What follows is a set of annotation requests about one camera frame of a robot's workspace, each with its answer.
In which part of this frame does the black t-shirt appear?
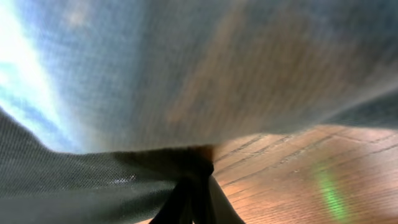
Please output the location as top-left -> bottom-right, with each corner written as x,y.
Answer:
1,0 -> 397,223

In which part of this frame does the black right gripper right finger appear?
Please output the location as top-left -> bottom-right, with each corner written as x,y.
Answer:
194,175 -> 245,224

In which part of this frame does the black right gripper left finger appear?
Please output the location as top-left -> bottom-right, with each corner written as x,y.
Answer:
150,179 -> 193,224

